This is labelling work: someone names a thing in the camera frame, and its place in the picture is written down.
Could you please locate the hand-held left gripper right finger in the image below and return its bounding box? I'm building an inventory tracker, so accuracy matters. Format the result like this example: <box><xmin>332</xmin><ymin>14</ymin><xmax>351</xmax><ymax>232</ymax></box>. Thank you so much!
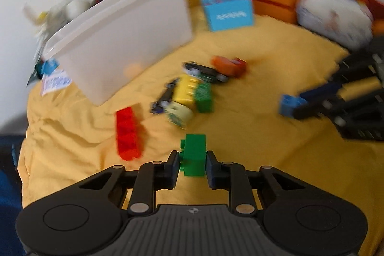
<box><xmin>206</xmin><ymin>151</ymin><xmax>306</xmax><ymax>215</ymax></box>

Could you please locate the yellow bed sheet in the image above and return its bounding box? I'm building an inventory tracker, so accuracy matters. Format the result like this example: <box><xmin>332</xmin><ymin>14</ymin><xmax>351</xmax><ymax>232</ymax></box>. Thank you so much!
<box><xmin>18</xmin><ymin>0</ymin><xmax>384</xmax><ymax>256</ymax></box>

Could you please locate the black toy car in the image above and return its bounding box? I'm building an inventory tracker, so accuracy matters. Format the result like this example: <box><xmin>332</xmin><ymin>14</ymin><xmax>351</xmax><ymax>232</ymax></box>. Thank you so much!
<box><xmin>183</xmin><ymin>61</ymin><xmax>228</xmax><ymax>83</ymax></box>
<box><xmin>150</xmin><ymin>79</ymin><xmax>180</xmax><ymax>115</ymax></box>

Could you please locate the small blue clip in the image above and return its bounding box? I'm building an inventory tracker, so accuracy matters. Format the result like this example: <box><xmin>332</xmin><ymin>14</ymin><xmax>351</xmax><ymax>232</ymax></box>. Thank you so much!
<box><xmin>40</xmin><ymin>58</ymin><xmax>60</xmax><ymax>75</ymax></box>

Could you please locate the white plastic bag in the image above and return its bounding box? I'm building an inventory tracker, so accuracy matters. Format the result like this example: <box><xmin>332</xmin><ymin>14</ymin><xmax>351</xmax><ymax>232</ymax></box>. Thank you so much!
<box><xmin>295</xmin><ymin>0</ymin><xmax>374</xmax><ymax>51</ymax></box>

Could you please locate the translucent white plastic container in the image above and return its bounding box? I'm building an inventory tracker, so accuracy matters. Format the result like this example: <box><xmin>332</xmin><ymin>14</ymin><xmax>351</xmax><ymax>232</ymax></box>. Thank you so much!
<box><xmin>42</xmin><ymin>0</ymin><xmax>194</xmax><ymax>107</ymax></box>

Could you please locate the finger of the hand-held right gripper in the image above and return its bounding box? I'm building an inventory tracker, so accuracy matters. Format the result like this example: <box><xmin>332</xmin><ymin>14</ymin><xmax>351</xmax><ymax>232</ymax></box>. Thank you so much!
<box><xmin>298</xmin><ymin>54</ymin><xmax>379</xmax><ymax>102</ymax></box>
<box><xmin>292</xmin><ymin>91</ymin><xmax>375</xmax><ymax>121</ymax></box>

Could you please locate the red toy brick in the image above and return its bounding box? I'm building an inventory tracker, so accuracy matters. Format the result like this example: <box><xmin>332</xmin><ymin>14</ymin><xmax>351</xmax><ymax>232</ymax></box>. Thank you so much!
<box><xmin>116</xmin><ymin>107</ymin><xmax>144</xmax><ymax>161</ymax></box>

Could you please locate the orange red brick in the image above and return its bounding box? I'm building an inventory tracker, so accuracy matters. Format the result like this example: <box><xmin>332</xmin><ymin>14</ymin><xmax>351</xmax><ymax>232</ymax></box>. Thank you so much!
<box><xmin>211</xmin><ymin>56</ymin><xmax>248</xmax><ymax>78</ymax></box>

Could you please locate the small blue toy brick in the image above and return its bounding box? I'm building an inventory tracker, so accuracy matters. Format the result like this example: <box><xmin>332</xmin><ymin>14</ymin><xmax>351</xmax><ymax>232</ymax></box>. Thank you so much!
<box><xmin>280</xmin><ymin>94</ymin><xmax>306</xmax><ymax>118</ymax></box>

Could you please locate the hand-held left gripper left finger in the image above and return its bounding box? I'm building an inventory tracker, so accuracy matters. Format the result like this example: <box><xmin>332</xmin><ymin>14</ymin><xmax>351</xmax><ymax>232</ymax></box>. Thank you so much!
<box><xmin>78</xmin><ymin>150</ymin><xmax>180</xmax><ymax>217</ymax></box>

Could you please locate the dark blue cloth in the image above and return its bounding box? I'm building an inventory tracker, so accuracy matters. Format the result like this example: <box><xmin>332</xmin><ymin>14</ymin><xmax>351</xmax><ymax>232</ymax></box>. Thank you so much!
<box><xmin>0</xmin><ymin>136</ymin><xmax>29</xmax><ymax>256</ymax></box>

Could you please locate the red orange soft item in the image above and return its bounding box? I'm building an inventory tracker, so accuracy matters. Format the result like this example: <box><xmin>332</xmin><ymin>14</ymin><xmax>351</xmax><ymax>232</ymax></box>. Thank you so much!
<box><xmin>354</xmin><ymin>0</ymin><xmax>384</xmax><ymax>35</ymax></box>

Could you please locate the white paper label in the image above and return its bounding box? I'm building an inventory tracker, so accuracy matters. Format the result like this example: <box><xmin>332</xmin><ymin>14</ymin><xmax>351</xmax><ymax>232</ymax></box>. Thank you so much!
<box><xmin>40</xmin><ymin>70</ymin><xmax>72</xmax><ymax>95</ymax></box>

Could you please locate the light blue carton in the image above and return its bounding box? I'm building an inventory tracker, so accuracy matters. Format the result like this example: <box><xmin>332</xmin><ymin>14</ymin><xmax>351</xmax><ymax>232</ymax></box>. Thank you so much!
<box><xmin>200</xmin><ymin>0</ymin><xmax>255</xmax><ymax>32</ymax></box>

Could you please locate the green toy brick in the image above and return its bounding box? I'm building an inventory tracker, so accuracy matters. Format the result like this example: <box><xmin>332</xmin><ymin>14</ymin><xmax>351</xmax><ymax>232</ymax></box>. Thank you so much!
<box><xmin>179</xmin><ymin>134</ymin><xmax>208</xmax><ymax>177</ymax></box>
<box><xmin>194</xmin><ymin>82</ymin><xmax>215</xmax><ymax>113</ymax></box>

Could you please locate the pale yellow toy brick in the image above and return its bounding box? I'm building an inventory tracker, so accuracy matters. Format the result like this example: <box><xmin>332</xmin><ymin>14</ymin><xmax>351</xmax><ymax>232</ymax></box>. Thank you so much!
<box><xmin>164</xmin><ymin>101</ymin><xmax>195</xmax><ymax>128</ymax></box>

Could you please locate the grey white plush toy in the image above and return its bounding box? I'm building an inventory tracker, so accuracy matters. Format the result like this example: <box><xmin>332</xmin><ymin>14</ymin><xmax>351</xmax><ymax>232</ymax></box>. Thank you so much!
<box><xmin>24</xmin><ymin>0</ymin><xmax>90</xmax><ymax>35</ymax></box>

